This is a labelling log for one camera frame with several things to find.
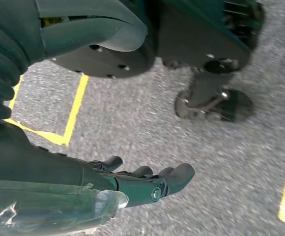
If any clear plastic wrap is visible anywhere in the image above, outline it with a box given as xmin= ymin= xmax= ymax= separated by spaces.
xmin=0 ymin=180 xmax=129 ymax=236

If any yellow floor tape outline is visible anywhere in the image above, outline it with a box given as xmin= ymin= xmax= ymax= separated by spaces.
xmin=3 ymin=74 xmax=90 ymax=147

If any black robot mobile base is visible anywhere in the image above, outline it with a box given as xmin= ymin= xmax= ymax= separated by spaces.
xmin=42 ymin=0 xmax=266 ymax=81

